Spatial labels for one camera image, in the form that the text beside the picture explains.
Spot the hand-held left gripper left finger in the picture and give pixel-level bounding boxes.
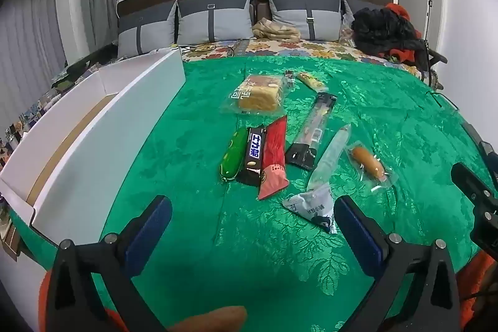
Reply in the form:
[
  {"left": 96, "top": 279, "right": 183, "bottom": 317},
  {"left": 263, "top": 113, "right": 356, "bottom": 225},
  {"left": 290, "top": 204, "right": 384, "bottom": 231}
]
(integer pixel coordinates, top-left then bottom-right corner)
[{"left": 46, "top": 195, "right": 173, "bottom": 332}]

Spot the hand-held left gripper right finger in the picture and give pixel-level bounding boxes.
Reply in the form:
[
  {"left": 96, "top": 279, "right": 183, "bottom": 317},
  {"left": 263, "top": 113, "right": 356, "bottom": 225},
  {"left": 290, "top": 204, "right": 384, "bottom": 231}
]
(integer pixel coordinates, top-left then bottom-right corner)
[{"left": 334, "top": 196, "right": 462, "bottom": 332}]

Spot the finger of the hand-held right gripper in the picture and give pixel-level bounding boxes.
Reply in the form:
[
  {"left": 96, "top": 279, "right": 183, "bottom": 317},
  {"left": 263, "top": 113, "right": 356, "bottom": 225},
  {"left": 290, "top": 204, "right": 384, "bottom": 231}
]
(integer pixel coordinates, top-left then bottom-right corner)
[
  {"left": 450, "top": 162, "right": 498, "bottom": 214},
  {"left": 479, "top": 141, "right": 498, "bottom": 173}
]

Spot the clear sausage bun packet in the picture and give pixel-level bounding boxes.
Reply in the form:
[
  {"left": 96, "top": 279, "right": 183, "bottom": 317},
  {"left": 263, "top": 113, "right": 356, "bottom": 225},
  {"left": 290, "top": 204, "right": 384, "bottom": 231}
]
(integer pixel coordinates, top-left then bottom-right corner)
[{"left": 344, "top": 143, "right": 397, "bottom": 193}]

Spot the long clear snack packet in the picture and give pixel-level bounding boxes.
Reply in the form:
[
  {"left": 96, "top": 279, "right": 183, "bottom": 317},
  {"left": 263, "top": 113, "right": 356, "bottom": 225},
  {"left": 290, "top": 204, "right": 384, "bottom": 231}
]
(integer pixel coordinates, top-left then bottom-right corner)
[{"left": 282, "top": 124, "right": 353, "bottom": 235}]

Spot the white cardboard box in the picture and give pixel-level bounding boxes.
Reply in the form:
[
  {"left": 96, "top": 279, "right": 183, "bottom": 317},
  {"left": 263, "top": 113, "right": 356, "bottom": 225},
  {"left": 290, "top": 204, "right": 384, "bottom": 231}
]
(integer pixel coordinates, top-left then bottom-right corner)
[{"left": 0, "top": 47, "right": 186, "bottom": 259}]

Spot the red snack packet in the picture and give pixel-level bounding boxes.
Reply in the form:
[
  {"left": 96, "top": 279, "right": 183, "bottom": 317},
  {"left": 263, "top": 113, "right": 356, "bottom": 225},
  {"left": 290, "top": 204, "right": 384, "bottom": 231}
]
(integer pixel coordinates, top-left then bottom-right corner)
[{"left": 258, "top": 115, "right": 290, "bottom": 200}]

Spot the long black snack packet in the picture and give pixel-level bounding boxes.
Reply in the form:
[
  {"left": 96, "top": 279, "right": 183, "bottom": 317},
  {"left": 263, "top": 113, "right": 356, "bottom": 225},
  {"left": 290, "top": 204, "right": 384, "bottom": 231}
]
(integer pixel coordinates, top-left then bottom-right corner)
[{"left": 285, "top": 91, "right": 337, "bottom": 171}]

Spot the green snack bar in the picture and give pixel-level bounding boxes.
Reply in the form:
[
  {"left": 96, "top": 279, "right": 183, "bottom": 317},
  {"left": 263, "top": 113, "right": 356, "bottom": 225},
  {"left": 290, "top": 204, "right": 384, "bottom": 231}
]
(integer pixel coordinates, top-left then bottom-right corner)
[{"left": 218, "top": 128, "right": 250, "bottom": 183}]

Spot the dark brown chocolate bar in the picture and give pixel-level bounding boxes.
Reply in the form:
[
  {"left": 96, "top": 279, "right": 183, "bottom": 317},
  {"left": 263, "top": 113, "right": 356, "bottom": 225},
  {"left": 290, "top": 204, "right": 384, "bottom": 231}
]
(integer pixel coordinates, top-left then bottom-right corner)
[{"left": 237, "top": 127, "right": 269, "bottom": 187}]

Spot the clear bread packet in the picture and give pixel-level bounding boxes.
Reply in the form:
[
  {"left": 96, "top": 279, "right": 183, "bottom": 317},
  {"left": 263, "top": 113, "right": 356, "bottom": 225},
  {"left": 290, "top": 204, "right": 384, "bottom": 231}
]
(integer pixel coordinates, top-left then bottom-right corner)
[{"left": 220, "top": 74, "right": 292, "bottom": 116}]

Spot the person's orange clothing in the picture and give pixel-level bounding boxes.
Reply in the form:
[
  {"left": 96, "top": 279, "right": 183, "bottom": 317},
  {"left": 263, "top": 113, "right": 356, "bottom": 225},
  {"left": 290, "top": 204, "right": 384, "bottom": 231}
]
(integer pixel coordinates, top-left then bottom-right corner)
[{"left": 37, "top": 248, "right": 498, "bottom": 332}]

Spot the brown wooden block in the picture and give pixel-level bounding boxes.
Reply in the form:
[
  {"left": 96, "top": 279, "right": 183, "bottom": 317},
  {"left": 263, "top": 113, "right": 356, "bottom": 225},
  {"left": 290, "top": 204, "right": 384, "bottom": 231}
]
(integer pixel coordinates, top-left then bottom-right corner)
[{"left": 0, "top": 217, "right": 22, "bottom": 262}]

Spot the yellow snack bar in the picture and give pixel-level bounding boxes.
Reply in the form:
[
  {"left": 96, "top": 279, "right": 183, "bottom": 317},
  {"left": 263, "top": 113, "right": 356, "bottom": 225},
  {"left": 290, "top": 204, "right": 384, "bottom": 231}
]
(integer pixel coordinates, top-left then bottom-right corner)
[{"left": 296, "top": 71, "right": 327, "bottom": 92}]

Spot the black jacket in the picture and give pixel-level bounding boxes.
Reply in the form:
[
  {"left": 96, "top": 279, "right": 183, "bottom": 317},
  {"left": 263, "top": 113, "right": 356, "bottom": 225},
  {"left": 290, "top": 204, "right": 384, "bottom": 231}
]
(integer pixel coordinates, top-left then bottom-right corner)
[{"left": 351, "top": 7, "right": 429, "bottom": 56}]

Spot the orange garment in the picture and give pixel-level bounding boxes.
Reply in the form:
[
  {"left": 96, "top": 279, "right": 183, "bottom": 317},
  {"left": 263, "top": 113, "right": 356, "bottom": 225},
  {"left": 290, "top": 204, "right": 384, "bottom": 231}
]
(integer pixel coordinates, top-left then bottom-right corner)
[{"left": 385, "top": 2, "right": 423, "bottom": 64}]

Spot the clear plastic bag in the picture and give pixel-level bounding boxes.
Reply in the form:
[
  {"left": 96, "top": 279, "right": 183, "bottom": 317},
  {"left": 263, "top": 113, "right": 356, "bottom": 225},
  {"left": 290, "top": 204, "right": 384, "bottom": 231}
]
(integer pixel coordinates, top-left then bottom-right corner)
[{"left": 339, "top": 15, "right": 356, "bottom": 47}]

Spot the floral bedsheet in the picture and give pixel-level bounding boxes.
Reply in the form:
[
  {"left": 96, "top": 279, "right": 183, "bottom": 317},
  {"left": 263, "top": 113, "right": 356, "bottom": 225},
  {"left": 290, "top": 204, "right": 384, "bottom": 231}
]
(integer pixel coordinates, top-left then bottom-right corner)
[{"left": 181, "top": 37, "right": 432, "bottom": 84}]

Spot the beige folded cloth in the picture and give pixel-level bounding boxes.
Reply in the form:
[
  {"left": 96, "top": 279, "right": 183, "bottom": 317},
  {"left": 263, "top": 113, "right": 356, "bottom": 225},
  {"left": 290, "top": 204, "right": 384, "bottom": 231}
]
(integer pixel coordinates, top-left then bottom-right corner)
[{"left": 252, "top": 18, "right": 301, "bottom": 42}]

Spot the grey curtain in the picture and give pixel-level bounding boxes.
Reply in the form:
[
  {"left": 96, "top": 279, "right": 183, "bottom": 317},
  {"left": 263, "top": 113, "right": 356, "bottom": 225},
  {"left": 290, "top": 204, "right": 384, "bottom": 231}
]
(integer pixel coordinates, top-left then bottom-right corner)
[{"left": 0, "top": 0, "right": 117, "bottom": 130}]

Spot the thin black cord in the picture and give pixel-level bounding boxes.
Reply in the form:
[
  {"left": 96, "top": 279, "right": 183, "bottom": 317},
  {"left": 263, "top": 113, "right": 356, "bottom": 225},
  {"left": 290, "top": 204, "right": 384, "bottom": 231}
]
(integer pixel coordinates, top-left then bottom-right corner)
[{"left": 424, "top": 89, "right": 460, "bottom": 111}]

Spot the black metal frame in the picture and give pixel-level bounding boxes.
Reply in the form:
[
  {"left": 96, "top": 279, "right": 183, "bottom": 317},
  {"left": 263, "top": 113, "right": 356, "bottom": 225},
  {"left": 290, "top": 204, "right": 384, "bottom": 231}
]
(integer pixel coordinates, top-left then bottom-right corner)
[{"left": 422, "top": 38, "right": 448, "bottom": 72}]

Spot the black cable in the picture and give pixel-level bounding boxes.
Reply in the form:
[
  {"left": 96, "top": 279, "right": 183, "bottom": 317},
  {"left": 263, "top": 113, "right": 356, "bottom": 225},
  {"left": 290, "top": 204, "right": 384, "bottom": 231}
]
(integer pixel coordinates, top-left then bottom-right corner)
[{"left": 183, "top": 43, "right": 236, "bottom": 58}]

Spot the grey strapped pillow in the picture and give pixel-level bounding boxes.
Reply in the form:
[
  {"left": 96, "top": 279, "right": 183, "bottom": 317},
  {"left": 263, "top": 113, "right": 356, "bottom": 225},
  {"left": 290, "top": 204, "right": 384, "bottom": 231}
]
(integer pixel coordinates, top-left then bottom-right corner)
[
  {"left": 341, "top": 0, "right": 393, "bottom": 21},
  {"left": 117, "top": 0, "right": 179, "bottom": 58},
  {"left": 176, "top": 0, "right": 254, "bottom": 46},
  {"left": 266, "top": 0, "right": 343, "bottom": 42}
]

